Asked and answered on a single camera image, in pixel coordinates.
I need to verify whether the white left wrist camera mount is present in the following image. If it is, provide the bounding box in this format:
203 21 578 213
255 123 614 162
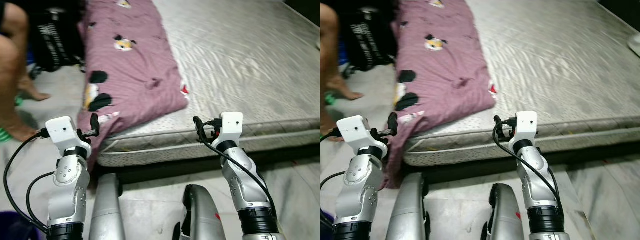
336 115 389 159
45 116 93 157

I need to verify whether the silver robot left leg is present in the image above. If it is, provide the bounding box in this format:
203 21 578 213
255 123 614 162
385 172 432 240
89 172 126 240

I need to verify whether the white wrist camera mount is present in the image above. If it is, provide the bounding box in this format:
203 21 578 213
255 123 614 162
211 112 245 150
512 111 539 147
45 116 93 157
336 115 389 159

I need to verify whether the person's bare leg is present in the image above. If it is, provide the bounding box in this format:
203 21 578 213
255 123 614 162
320 2 347 143
0 2 40 143
326 72 365 102
17 70 52 102

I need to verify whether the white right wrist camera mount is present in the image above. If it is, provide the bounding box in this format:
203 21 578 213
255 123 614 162
211 112 245 150
512 111 539 147

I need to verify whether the black patterned cloth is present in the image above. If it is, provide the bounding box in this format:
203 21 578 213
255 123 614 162
349 6 399 72
30 6 87 74

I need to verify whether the silver robot leg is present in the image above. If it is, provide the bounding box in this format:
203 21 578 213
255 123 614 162
481 182 527 240
385 172 432 240
172 184 229 240
89 172 126 240

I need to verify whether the white patterned mattress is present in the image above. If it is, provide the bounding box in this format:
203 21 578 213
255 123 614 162
404 0 640 167
97 0 321 168

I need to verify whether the pink printed blanket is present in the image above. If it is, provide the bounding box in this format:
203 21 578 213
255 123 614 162
382 0 498 190
77 0 191 173

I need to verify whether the white printed pillow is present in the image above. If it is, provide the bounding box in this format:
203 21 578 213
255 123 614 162
627 33 640 57

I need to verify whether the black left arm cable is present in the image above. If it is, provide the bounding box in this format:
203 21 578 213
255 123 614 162
320 128 351 193
2 130 57 234

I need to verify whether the silver robot right leg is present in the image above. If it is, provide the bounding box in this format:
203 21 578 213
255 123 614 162
172 184 229 240
481 182 527 240

